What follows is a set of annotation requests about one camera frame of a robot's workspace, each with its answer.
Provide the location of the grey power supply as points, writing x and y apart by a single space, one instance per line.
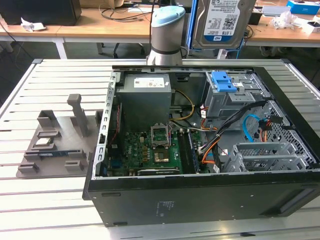
142 105

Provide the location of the small white box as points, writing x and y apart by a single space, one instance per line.
311 28

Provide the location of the small black box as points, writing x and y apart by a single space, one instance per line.
258 18

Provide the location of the clear plastic bags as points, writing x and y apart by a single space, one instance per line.
285 21

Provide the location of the blue RAM stick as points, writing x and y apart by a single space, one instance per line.
67 152

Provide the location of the grey metal disk bay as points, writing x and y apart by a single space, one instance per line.
262 162

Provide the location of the flat grey tray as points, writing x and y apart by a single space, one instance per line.
276 11

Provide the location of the large black box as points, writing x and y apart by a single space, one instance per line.
40 11

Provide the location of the grey drive cage blue latch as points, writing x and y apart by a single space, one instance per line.
220 105

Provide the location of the black open PC case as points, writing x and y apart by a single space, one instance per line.
200 200

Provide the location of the green motherboard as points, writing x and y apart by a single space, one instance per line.
135 150

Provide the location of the blue cardboard box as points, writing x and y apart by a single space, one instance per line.
303 7

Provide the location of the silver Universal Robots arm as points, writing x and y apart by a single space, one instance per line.
165 37

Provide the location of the silver CPU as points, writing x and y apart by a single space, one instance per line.
43 141

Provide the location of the wooden desk white frame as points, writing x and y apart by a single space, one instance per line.
275 36
75 31

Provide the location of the crumpled white paper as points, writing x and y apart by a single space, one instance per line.
32 25

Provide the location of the CPU socket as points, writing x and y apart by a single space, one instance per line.
162 156

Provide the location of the grey parts rack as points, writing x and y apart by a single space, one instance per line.
65 130

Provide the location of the black RAM slot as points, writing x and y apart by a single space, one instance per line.
186 152
183 152
190 152
194 152

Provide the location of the black graphics card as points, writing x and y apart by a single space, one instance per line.
160 172

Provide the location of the hard disk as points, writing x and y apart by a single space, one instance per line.
220 22

